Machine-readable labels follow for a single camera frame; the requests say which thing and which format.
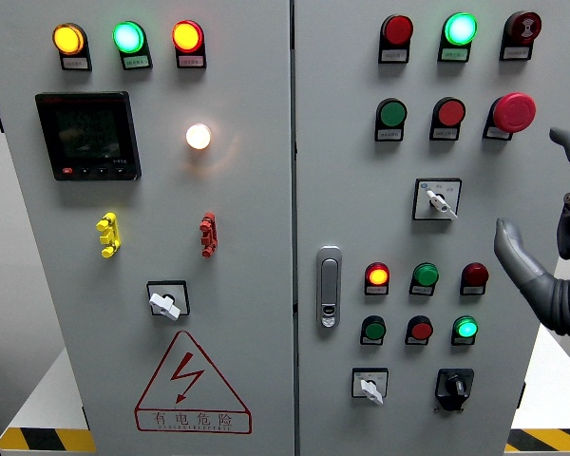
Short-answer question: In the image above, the large white-plate turn switch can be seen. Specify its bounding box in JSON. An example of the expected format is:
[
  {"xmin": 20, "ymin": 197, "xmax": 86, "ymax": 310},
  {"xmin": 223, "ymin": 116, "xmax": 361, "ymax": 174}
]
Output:
[{"xmin": 411, "ymin": 178, "xmax": 463, "ymax": 222}]

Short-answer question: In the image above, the small dark red lamp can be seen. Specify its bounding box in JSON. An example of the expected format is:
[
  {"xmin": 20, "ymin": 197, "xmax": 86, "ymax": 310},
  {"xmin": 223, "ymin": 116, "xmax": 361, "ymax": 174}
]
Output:
[{"xmin": 461, "ymin": 262, "xmax": 490, "ymax": 288}]

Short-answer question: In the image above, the small lit green lamp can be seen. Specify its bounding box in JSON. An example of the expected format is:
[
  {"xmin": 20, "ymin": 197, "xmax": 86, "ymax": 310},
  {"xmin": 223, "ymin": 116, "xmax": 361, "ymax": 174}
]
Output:
[{"xmin": 453, "ymin": 315, "xmax": 479, "ymax": 340}]

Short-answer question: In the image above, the small dark green lamp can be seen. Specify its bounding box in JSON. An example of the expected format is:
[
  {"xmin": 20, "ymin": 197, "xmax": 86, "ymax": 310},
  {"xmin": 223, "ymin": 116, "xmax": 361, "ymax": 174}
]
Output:
[{"xmin": 412, "ymin": 262, "xmax": 440, "ymax": 288}]

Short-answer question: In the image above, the small red push button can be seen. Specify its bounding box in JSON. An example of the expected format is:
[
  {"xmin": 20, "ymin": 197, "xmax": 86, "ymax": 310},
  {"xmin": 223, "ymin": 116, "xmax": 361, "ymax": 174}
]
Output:
[{"xmin": 409, "ymin": 316, "xmax": 434, "ymax": 341}]

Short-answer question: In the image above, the black yellow striped tape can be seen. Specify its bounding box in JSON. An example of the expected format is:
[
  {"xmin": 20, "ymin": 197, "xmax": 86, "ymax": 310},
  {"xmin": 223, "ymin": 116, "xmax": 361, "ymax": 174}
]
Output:
[
  {"xmin": 504, "ymin": 428, "xmax": 570, "ymax": 454},
  {"xmin": 0, "ymin": 427, "xmax": 97, "ymax": 454}
]

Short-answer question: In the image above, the small lit red lamp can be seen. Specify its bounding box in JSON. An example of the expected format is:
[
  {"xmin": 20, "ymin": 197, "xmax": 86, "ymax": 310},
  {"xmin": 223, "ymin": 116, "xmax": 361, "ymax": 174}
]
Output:
[{"xmin": 366, "ymin": 262, "xmax": 390, "ymax": 288}]

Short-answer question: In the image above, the small green push button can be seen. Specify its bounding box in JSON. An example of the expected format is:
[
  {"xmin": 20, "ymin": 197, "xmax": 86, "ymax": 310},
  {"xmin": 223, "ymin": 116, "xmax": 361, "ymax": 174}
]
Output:
[{"xmin": 363, "ymin": 316, "xmax": 387, "ymax": 341}]

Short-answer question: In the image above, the large red stop button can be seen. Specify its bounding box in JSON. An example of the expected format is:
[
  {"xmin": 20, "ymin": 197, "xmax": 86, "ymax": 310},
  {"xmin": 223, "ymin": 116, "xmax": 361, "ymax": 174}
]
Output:
[{"xmin": 491, "ymin": 91, "xmax": 537, "ymax": 134}]

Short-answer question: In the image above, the large red push button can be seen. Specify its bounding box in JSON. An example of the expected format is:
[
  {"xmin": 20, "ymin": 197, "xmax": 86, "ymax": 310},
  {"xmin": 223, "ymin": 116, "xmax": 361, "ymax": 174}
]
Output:
[{"xmin": 435, "ymin": 97, "xmax": 466, "ymax": 127}]

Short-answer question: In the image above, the silver door lock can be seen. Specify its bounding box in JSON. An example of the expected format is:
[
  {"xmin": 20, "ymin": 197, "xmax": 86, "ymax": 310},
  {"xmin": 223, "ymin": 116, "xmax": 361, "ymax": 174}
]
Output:
[{"xmin": 315, "ymin": 245, "xmax": 343, "ymax": 330}]

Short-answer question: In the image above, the grey cabinet door with lock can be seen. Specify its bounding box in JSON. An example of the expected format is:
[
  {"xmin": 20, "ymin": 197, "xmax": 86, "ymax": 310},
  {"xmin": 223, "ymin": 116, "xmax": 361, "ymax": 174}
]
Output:
[{"xmin": 292, "ymin": 0, "xmax": 570, "ymax": 456}]

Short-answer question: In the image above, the large green push button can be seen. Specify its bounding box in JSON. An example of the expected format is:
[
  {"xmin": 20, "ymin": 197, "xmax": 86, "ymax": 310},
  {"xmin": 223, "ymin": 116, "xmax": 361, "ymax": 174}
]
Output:
[{"xmin": 377, "ymin": 98, "xmax": 409, "ymax": 128}]

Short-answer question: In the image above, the dark red buzzer lamp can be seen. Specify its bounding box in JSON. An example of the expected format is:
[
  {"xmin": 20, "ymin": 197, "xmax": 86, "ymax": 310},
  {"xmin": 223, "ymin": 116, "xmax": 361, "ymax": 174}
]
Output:
[{"xmin": 505, "ymin": 10, "xmax": 542, "ymax": 45}]

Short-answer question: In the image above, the large green round lamp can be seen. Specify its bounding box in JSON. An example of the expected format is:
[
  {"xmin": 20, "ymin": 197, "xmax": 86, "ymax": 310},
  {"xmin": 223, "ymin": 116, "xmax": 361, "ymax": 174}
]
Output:
[{"xmin": 444, "ymin": 11, "xmax": 479, "ymax": 47}]

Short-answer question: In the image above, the large red round lamp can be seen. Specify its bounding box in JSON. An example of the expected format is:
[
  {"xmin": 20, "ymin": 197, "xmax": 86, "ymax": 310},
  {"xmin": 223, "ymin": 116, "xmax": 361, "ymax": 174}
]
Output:
[{"xmin": 381, "ymin": 13, "xmax": 415, "ymax": 47}]

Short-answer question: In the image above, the grey cabinet door with display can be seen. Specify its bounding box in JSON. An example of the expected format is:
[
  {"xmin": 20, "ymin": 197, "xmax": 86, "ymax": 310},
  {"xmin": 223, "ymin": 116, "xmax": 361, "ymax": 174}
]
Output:
[{"xmin": 0, "ymin": 0, "xmax": 296, "ymax": 456}]

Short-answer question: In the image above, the red warning triangle sign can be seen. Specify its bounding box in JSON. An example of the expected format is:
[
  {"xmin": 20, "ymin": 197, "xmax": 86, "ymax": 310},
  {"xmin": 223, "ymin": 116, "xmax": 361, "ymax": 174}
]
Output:
[{"xmin": 134, "ymin": 330, "xmax": 253, "ymax": 435}]

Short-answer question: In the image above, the white round lamp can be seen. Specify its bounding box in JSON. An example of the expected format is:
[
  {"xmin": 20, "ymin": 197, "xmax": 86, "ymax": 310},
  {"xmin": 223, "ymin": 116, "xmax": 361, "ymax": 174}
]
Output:
[{"xmin": 185, "ymin": 123, "xmax": 213, "ymax": 151}]

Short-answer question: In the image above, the red-orange round lamp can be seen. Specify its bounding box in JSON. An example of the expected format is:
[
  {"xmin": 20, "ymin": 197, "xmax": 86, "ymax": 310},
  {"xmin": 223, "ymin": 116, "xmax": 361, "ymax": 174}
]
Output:
[{"xmin": 171, "ymin": 19, "xmax": 204, "ymax": 53}]

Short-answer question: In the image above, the black display meter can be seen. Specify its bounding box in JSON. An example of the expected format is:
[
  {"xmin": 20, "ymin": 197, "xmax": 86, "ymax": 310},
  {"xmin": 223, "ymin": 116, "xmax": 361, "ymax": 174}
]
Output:
[{"xmin": 34, "ymin": 91, "xmax": 143, "ymax": 182}]

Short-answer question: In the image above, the yellow round lamp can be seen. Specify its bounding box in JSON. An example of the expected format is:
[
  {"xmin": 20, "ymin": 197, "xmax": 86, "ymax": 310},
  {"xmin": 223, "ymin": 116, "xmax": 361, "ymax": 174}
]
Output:
[{"xmin": 51, "ymin": 22, "xmax": 86, "ymax": 56}]

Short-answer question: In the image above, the black handle turn switch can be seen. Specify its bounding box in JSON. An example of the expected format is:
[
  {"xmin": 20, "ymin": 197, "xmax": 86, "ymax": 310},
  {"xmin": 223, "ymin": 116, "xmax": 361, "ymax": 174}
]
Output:
[{"xmin": 434, "ymin": 368, "xmax": 475, "ymax": 413}]

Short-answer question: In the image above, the small white-plate turn switch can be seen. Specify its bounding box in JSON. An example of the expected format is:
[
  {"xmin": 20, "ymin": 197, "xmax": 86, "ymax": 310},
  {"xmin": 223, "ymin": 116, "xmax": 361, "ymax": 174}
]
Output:
[{"xmin": 351, "ymin": 367, "xmax": 390, "ymax": 406}]

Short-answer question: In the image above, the small red handle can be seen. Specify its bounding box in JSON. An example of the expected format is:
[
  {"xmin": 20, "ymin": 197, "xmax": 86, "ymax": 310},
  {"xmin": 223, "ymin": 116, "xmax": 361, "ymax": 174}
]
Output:
[{"xmin": 199, "ymin": 212, "xmax": 219, "ymax": 258}]

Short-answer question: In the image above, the black-plate switch white handle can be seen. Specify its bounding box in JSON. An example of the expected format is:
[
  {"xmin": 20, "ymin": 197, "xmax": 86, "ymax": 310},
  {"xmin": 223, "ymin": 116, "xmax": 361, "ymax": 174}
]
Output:
[{"xmin": 145, "ymin": 279, "xmax": 191, "ymax": 322}]

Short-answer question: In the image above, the small yellow handle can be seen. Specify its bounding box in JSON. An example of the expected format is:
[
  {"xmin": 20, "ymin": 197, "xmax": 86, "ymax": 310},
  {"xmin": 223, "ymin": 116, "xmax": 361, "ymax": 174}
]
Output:
[{"xmin": 95, "ymin": 212, "xmax": 123, "ymax": 259}]

